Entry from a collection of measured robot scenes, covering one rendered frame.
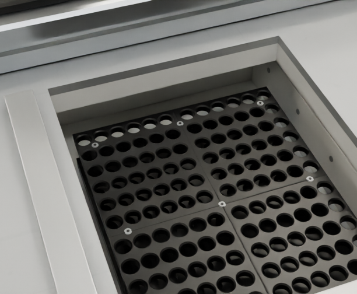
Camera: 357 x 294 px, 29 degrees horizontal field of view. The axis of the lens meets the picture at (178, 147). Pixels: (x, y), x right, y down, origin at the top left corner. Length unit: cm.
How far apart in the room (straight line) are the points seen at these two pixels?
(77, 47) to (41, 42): 3
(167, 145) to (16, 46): 14
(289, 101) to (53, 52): 22
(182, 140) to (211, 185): 5
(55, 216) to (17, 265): 4
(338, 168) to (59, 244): 26
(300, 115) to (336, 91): 9
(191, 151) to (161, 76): 7
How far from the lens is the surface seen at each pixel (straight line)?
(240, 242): 49
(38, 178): 46
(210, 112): 58
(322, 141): 60
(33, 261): 44
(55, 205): 45
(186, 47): 58
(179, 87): 68
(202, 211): 51
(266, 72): 67
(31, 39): 55
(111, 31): 57
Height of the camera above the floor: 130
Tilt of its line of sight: 46 degrees down
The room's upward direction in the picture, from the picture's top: straight up
